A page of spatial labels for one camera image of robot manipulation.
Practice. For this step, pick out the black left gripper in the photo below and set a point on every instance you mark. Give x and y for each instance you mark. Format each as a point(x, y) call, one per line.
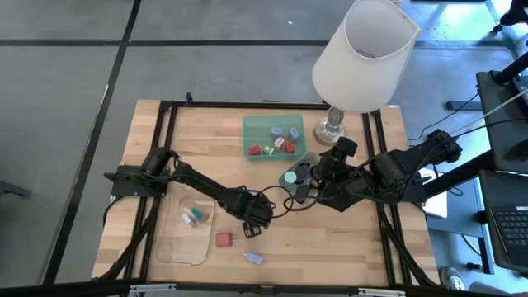
point(251, 208)

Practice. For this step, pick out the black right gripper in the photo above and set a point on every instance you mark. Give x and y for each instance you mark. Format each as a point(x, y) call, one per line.
point(334, 169)

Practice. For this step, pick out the lavender wall charger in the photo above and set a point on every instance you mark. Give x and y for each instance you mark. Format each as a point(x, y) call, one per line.
point(253, 258)

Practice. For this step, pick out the large red wall charger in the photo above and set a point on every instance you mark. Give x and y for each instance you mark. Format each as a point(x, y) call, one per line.
point(224, 239)

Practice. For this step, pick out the hourglass blue sand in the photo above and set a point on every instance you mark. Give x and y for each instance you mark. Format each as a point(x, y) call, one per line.
point(304, 170)

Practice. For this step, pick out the teal box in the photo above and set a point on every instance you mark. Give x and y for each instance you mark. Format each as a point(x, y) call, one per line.
point(196, 213)

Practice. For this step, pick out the green cube charger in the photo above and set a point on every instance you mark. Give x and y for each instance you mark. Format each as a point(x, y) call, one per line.
point(268, 150)

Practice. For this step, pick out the small red cube charger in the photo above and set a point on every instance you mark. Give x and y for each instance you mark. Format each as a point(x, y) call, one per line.
point(289, 147)
point(254, 149)

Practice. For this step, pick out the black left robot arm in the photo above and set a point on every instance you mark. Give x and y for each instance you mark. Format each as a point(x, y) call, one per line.
point(206, 185)

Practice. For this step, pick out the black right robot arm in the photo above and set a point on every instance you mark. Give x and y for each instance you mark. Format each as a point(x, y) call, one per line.
point(396, 173)

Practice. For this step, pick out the black office desk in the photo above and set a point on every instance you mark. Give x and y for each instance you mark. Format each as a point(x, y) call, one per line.
point(503, 115)
point(491, 189)

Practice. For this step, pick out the hourglass brown sand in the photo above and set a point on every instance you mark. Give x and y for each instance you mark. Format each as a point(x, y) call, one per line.
point(302, 191)

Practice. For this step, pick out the teal cap hourglass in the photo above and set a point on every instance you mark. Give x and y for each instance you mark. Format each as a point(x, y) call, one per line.
point(290, 177)

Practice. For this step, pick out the black front rig beam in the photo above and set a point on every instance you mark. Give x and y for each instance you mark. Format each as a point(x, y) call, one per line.
point(231, 286)

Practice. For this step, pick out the pink white cube charger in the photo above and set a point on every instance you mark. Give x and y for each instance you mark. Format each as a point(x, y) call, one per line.
point(279, 142)

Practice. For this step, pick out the small white adapter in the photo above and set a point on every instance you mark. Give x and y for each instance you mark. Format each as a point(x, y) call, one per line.
point(187, 217)

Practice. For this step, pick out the lavender blue cube charger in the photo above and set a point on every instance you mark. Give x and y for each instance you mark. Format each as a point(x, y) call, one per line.
point(276, 132)

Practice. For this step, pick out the clear plastic tray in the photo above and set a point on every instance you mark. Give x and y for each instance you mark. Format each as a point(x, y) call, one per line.
point(185, 247)

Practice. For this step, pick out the green translucent plastic tray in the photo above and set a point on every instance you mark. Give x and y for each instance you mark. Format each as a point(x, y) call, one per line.
point(260, 132)

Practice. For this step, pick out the white shade table lamp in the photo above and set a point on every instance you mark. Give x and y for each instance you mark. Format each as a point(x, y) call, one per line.
point(363, 66)

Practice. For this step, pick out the black desk foot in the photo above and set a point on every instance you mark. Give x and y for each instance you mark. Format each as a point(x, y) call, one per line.
point(462, 105)

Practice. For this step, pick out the person's shoe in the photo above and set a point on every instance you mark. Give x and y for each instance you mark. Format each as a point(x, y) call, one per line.
point(453, 278)

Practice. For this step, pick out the black computer mouse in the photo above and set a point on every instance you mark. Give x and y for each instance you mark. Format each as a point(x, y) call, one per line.
point(517, 150)

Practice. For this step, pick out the black keyboard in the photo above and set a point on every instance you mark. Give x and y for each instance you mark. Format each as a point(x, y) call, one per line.
point(513, 235)

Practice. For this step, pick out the black chair base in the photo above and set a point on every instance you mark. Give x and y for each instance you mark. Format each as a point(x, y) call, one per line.
point(513, 14)

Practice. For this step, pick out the grey furniture foot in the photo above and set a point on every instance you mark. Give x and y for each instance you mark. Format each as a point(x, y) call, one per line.
point(14, 189)

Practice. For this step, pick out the black table frame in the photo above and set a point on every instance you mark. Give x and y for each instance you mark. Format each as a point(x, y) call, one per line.
point(247, 105)

